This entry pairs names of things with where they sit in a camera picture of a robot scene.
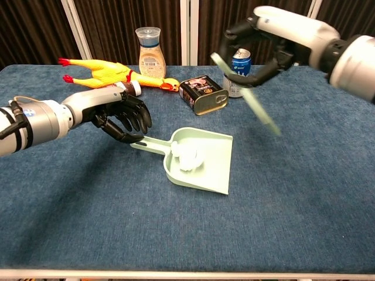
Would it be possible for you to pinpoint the mint green dustpan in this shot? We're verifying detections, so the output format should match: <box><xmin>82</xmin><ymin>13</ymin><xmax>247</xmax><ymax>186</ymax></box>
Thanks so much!
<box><xmin>129</xmin><ymin>126</ymin><xmax>234</xmax><ymax>196</ymax></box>

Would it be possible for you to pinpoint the upright white frame post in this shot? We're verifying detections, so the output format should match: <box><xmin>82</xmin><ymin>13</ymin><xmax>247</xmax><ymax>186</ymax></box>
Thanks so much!
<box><xmin>179</xmin><ymin>0</ymin><xmax>200</xmax><ymax>66</ymax></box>

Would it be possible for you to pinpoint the mint green hand broom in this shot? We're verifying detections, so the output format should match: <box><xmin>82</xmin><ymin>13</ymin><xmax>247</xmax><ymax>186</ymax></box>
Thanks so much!
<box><xmin>210</xmin><ymin>52</ymin><xmax>282</xmax><ymax>137</ymax></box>

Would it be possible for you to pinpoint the blue and white milk can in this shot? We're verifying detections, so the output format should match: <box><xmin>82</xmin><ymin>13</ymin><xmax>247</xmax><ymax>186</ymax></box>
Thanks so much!
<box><xmin>223</xmin><ymin>48</ymin><xmax>252</xmax><ymax>98</ymax></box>

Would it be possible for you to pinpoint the black and gold tin can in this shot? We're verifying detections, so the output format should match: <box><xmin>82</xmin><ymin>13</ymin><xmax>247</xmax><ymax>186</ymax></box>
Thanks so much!
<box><xmin>179</xmin><ymin>75</ymin><xmax>229</xmax><ymax>116</ymax></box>

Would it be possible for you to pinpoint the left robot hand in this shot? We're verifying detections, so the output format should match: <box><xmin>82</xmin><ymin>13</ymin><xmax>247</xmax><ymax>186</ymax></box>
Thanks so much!
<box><xmin>62</xmin><ymin>85</ymin><xmax>153</xmax><ymax>144</ymax></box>

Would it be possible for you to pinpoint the beige sauce bottle clear cap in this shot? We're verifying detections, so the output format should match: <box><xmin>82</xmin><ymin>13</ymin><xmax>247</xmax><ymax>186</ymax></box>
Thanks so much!
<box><xmin>135</xmin><ymin>26</ymin><xmax>167</xmax><ymax>79</ymax></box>

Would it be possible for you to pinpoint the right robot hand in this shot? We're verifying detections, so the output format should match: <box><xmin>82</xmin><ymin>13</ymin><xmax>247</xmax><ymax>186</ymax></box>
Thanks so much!
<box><xmin>219</xmin><ymin>5</ymin><xmax>342</xmax><ymax>88</ymax></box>

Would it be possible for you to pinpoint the blue table cloth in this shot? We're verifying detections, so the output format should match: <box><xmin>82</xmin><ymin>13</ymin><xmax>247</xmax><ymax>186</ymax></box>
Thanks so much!
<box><xmin>0</xmin><ymin>64</ymin><xmax>375</xmax><ymax>275</ymax></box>

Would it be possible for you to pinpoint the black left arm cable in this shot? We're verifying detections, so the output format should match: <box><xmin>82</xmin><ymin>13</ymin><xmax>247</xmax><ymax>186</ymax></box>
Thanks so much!
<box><xmin>0</xmin><ymin>100</ymin><xmax>29</xmax><ymax>140</ymax></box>

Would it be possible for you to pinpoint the white table frame edge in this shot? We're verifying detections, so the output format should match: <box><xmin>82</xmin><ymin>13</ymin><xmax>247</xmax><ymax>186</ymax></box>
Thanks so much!
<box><xmin>0</xmin><ymin>268</ymin><xmax>375</xmax><ymax>280</ymax></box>

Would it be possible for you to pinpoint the slanted white frame post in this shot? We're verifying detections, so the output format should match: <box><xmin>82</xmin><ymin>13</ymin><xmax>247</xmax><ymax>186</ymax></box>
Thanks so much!
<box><xmin>60</xmin><ymin>0</ymin><xmax>93</xmax><ymax>60</ymax></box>
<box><xmin>306</xmin><ymin>0</ymin><xmax>323</xmax><ymax>19</ymax></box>

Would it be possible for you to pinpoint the dark brown curtain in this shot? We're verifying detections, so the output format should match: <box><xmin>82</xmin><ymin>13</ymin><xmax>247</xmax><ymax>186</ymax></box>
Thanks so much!
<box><xmin>0</xmin><ymin>0</ymin><xmax>375</xmax><ymax>70</ymax></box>

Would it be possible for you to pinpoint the dark juice bottle white cap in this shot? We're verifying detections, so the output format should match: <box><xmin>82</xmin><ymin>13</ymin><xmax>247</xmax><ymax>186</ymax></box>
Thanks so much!
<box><xmin>112</xmin><ymin>80</ymin><xmax>142</xmax><ymax>97</ymax></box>

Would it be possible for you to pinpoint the white paper ball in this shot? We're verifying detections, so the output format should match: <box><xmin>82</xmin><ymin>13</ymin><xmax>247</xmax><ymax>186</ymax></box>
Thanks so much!
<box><xmin>171</xmin><ymin>140</ymin><xmax>204</xmax><ymax>172</ymax></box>

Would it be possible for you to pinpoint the yellow rubber chicken toy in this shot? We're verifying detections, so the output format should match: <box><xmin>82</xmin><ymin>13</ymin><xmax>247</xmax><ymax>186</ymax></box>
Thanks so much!
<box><xmin>57</xmin><ymin>57</ymin><xmax>180</xmax><ymax>93</ymax></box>

